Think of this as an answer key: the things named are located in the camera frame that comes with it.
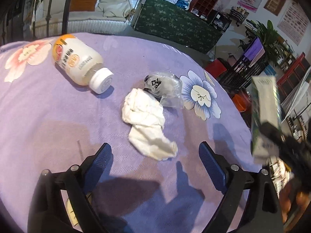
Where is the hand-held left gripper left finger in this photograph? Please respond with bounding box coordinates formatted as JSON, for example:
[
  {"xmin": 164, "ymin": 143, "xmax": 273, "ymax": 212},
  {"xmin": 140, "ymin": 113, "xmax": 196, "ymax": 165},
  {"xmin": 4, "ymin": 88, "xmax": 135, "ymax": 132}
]
[{"xmin": 27, "ymin": 143, "xmax": 113, "ymax": 233}]

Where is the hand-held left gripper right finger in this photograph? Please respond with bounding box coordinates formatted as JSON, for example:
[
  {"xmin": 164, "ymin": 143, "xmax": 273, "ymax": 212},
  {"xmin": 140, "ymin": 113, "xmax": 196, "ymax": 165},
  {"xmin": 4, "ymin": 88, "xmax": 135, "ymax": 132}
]
[{"xmin": 199, "ymin": 141, "xmax": 284, "ymax": 233}]

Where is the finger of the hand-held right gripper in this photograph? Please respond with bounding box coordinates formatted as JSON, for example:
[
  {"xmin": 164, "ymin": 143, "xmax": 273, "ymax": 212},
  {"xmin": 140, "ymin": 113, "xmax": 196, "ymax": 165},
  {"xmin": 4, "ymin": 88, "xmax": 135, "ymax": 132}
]
[{"xmin": 258, "ymin": 122, "xmax": 286, "ymax": 148}]

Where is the green carton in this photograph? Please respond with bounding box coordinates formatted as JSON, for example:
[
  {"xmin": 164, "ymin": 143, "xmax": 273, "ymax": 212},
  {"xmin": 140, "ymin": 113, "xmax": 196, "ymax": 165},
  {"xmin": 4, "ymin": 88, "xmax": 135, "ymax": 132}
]
[{"xmin": 251, "ymin": 75, "xmax": 283, "ymax": 162}]

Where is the orange bucket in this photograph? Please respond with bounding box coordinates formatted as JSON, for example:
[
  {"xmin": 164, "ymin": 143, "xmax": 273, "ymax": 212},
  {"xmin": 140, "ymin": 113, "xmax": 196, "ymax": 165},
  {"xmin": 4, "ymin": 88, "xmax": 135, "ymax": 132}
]
[{"xmin": 232, "ymin": 92, "xmax": 253, "ymax": 112}]

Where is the purple floral blanket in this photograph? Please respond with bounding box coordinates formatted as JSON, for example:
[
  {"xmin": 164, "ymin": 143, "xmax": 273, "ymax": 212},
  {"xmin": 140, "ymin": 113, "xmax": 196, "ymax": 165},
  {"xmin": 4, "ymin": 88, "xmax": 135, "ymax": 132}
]
[{"xmin": 0, "ymin": 32, "xmax": 258, "ymax": 233}]

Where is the crumpled white tissue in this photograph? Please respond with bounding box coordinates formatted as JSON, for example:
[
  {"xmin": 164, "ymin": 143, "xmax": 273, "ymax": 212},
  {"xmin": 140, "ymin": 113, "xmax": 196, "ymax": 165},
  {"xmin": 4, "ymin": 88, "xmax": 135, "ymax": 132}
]
[{"xmin": 121, "ymin": 88, "xmax": 178, "ymax": 161}]

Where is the red wooden cabinet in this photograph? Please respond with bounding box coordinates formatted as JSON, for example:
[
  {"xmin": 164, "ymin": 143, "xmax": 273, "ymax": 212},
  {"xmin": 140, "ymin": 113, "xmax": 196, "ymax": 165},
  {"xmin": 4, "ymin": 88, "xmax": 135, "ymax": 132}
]
[{"xmin": 276, "ymin": 53, "xmax": 311, "ymax": 98}]

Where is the black metal rack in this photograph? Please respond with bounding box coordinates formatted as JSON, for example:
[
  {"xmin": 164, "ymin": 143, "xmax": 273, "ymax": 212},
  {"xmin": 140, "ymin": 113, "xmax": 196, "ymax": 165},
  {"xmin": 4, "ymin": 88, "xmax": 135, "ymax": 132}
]
[{"xmin": 218, "ymin": 36, "xmax": 271, "ymax": 94}]

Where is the purple towel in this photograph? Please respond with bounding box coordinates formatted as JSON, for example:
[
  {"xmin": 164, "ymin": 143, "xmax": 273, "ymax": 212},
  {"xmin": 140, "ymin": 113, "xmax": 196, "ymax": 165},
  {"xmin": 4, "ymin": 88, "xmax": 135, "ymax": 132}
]
[{"xmin": 244, "ymin": 37, "xmax": 266, "ymax": 66}]

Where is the clear plastic bag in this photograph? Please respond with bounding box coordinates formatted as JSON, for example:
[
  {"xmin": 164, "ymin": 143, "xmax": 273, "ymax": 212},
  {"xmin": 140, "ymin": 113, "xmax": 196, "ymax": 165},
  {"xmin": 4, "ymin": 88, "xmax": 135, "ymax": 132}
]
[{"xmin": 143, "ymin": 71, "xmax": 184, "ymax": 110}]

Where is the green potted plant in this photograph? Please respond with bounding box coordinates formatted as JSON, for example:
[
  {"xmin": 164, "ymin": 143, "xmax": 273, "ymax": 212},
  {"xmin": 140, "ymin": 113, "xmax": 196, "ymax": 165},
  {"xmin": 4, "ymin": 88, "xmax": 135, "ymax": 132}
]
[{"xmin": 239, "ymin": 20, "xmax": 281, "ymax": 65}]

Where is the cream bottle with white cap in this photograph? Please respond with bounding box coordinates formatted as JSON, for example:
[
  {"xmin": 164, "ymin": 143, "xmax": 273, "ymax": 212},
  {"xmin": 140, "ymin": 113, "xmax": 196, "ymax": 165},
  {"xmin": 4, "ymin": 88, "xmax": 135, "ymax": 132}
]
[{"xmin": 52, "ymin": 34, "xmax": 114, "ymax": 95}]

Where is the black box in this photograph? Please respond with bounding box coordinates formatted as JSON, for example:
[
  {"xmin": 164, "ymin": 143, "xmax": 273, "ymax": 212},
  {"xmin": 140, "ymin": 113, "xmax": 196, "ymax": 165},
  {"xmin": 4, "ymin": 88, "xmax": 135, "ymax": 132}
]
[{"xmin": 208, "ymin": 9, "xmax": 232, "ymax": 31}]

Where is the green floral covered counter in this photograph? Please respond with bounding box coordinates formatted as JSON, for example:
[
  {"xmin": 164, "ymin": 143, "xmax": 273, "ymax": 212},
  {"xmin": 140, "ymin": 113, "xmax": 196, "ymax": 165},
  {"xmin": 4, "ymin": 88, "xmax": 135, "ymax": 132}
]
[{"xmin": 131, "ymin": 0, "xmax": 223, "ymax": 54}]

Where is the white wicker sofa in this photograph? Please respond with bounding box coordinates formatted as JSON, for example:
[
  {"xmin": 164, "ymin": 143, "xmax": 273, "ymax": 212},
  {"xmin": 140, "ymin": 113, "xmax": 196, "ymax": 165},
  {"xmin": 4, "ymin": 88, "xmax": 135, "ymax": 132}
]
[{"xmin": 34, "ymin": 0, "xmax": 134, "ymax": 34}]

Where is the beige cushion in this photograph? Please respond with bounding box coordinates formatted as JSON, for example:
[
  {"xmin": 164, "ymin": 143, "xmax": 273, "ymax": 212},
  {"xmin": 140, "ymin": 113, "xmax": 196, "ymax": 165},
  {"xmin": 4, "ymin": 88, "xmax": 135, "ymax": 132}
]
[{"xmin": 97, "ymin": 0, "xmax": 132, "ymax": 18}]

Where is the orange cushion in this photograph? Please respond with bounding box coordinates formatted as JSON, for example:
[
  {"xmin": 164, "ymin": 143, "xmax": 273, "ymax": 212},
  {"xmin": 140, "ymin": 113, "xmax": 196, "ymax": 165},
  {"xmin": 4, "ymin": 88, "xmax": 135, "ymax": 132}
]
[{"xmin": 70, "ymin": 0, "xmax": 102, "ymax": 12}]

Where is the white wall poster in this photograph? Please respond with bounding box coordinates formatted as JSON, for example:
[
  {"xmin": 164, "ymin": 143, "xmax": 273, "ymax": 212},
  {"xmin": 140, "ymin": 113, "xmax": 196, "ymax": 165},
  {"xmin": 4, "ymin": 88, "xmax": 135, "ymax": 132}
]
[{"xmin": 277, "ymin": 0, "xmax": 308, "ymax": 46}]

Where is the black metal post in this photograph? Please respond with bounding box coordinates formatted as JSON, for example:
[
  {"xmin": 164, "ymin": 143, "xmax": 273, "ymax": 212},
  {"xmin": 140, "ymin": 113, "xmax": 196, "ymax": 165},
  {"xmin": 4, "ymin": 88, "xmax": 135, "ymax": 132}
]
[{"xmin": 61, "ymin": 0, "xmax": 76, "ymax": 35}]

